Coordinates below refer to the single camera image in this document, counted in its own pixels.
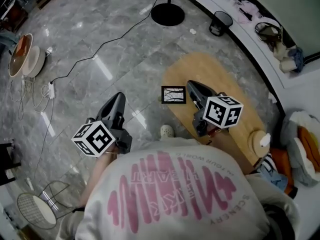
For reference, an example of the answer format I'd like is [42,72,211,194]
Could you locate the white power strip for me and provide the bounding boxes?
[47,81,56,100]

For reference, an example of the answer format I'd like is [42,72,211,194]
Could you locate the brown handbag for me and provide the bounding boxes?
[254,21,284,52]

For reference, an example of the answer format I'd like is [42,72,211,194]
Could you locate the light blue cloth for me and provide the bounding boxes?
[259,165,289,191]

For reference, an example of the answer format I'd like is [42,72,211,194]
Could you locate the wire mesh chair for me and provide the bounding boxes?
[16,180,74,231]

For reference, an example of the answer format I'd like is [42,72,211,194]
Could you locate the black mesh wastebasket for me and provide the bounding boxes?
[208,10,234,38]

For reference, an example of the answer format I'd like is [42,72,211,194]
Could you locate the white tangled cables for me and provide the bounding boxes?
[9,75,55,121]

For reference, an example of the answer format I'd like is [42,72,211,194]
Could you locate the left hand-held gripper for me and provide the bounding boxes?
[71,91,133,158]

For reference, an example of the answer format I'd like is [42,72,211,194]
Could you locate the black white striped cloth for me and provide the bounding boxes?
[259,153,278,175]

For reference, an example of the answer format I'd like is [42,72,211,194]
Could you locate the black picture frame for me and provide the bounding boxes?
[161,85,187,105]

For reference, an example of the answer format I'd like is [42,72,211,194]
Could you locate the oval wooden coffee table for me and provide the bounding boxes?
[161,52,270,175]

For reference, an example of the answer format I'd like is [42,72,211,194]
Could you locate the white round base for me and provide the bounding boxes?
[21,45,47,78]

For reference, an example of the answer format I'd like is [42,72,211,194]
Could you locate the grey white orange plush cushion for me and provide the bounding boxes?
[279,109,320,188]

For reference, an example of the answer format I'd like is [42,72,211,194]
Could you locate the dark wooden furniture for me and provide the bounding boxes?
[0,0,29,34]

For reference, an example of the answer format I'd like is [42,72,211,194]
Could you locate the person's right forearm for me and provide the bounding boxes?
[208,127,224,138]

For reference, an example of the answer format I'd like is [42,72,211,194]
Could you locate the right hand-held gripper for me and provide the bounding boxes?
[186,80,245,138]

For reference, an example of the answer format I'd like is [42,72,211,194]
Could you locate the person's left forearm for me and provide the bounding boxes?
[79,149,118,208]

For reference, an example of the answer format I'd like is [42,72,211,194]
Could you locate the person's white clog shoe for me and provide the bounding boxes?
[159,124,175,139]

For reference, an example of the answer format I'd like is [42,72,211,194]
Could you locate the black side table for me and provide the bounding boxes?
[0,141,22,186]

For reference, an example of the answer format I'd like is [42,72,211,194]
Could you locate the black power cable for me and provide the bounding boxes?
[49,0,168,85]

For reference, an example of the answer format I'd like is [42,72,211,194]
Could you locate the person's white printed shirt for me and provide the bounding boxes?
[56,137,301,240]

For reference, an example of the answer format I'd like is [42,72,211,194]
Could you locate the white low cabinet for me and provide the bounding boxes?
[172,0,320,90]

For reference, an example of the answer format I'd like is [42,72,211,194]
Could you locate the black floor lamp stand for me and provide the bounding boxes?
[150,0,186,27]

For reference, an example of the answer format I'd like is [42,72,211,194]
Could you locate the round wooden box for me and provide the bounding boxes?
[247,129,271,159]

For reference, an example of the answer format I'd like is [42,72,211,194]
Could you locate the blue knitted cloth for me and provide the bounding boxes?
[286,46,305,73]

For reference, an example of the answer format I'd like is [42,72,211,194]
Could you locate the pink cloth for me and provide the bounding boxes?
[233,0,263,24]

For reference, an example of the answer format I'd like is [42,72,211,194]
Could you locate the cream cup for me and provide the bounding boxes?
[279,58,298,73]

